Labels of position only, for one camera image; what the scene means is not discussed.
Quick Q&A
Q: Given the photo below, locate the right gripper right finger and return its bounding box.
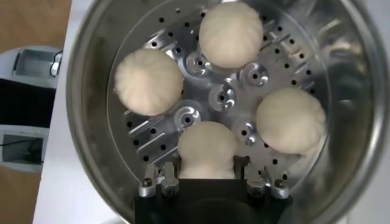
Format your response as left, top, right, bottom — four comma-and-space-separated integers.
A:
233, 155, 289, 198

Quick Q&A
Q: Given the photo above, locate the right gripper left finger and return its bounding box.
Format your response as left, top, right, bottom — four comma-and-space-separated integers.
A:
138, 156, 181, 198

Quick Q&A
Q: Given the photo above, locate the white steamed baozi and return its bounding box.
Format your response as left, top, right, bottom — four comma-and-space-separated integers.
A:
198, 1, 264, 69
177, 121, 239, 180
114, 48, 185, 117
255, 87, 327, 156

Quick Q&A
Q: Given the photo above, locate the stainless steel steamer basket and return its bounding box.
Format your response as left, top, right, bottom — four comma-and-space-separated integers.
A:
65, 0, 390, 224

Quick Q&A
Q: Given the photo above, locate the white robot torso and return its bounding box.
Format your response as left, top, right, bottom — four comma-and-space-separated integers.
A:
0, 45, 64, 174

